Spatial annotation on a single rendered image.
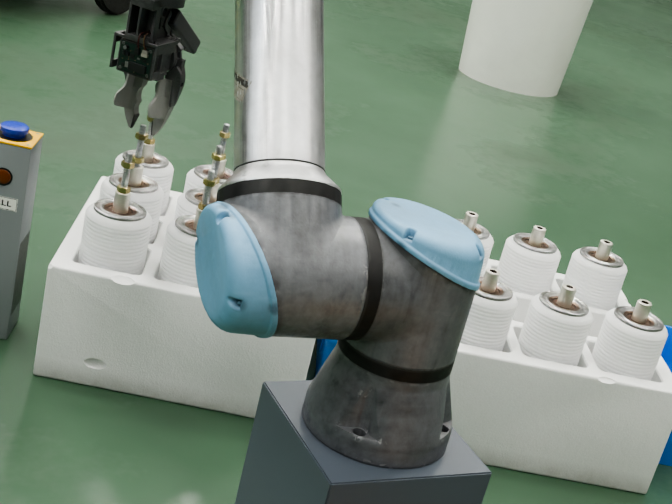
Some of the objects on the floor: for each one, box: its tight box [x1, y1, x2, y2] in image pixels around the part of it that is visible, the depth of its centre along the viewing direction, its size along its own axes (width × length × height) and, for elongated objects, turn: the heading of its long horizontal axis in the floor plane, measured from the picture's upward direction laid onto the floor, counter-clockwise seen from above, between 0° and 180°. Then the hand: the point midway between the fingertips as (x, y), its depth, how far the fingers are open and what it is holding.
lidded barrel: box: [459, 0, 593, 97], centre depth 419 cm, size 47×47×58 cm
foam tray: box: [33, 176, 316, 419], centre depth 181 cm, size 39×39×18 cm
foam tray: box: [450, 259, 672, 494], centre depth 186 cm, size 39×39×18 cm
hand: (145, 121), depth 171 cm, fingers open, 3 cm apart
